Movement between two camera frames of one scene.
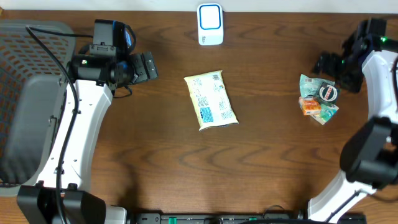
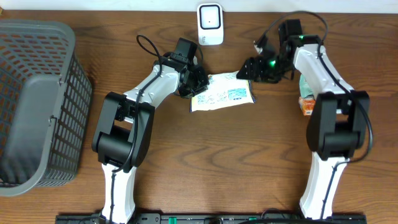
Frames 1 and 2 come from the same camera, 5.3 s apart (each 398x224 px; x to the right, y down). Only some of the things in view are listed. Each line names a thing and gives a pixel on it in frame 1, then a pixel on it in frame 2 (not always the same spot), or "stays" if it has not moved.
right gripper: x=354 y=79 → x=257 y=70
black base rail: x=234 y=218 stays
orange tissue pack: x=310 y=106 stays
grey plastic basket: x=33 y=91 stays
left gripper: x=138 y=68 → x=197 y=83
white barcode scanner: x=210 y=23 stays
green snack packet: x=309 y=86 stays
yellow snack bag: x=211 y=103 → x=225 y=91
